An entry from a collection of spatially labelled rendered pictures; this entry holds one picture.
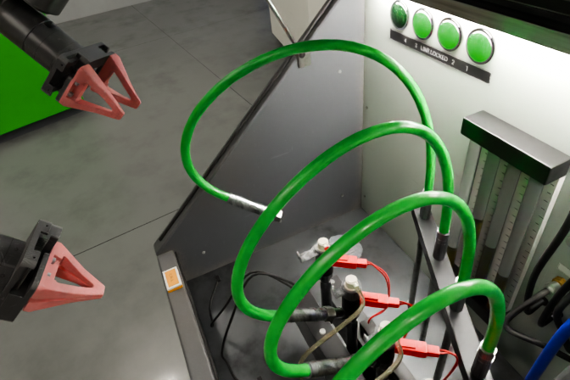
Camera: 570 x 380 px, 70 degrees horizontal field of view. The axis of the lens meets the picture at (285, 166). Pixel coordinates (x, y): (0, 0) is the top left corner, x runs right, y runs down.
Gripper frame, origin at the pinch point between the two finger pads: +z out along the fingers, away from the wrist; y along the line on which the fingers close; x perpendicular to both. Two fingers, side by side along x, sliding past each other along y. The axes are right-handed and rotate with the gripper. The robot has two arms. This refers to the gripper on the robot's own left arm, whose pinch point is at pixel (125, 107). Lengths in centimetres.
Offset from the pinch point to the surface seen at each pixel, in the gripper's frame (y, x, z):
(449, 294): -25.7, -22.6, 34.8
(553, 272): -1, -25, 62
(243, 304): -18.3, -0.8, 27.4
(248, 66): -2.0, -17.7, 9.8
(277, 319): -24.8, -8.5, 27.8
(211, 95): -2.4, -11.5, 8.6
